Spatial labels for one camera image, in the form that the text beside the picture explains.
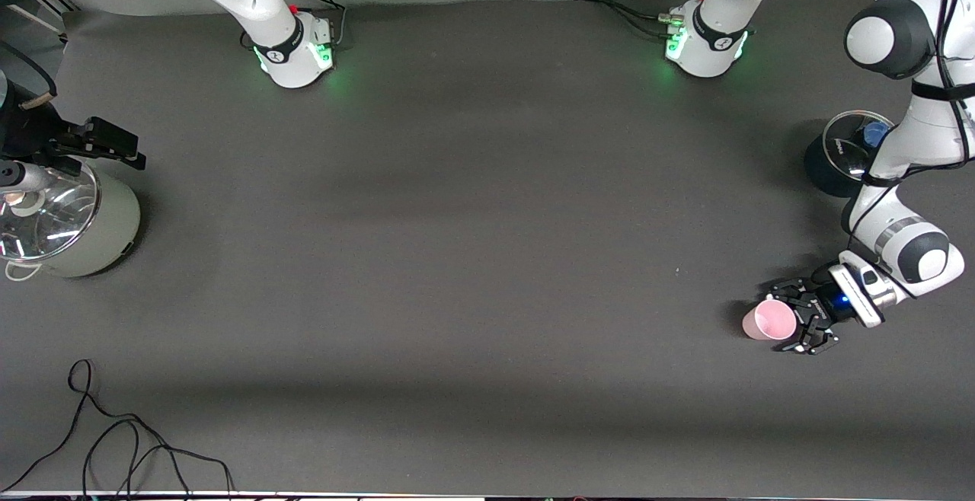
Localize pink plastic cup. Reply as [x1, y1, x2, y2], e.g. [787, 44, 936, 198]
[743, 297, 798, 342]

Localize grey-green cooking pot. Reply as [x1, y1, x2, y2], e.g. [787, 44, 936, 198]
[0, 158, 142, 281]

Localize glass lid with metal knob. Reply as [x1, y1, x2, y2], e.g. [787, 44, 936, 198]
[0, 166, 101, 262]

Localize dark blue saucepan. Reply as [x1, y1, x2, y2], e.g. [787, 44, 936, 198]
[804, 110, 907, 199]

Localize glass lid with blue knob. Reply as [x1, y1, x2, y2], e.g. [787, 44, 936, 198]
[823, 110, 900, 182]

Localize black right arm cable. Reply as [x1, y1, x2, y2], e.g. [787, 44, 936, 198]
[0, 40, 58, 111]

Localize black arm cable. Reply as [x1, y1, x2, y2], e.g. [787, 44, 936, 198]
[0, 40, 58, 111]
[846, 0, 975, 258]

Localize grey metal frame rail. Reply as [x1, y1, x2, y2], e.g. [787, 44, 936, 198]
[0, 0, 81, 45]

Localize black right arm base cables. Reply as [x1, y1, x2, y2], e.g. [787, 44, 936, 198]
[283, 0, 349, 51]

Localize thin black loose cable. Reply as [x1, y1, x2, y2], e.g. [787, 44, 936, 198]
[0, 359, 235, 498]

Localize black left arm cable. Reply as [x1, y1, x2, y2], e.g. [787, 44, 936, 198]
[846, 0, 975, 258]

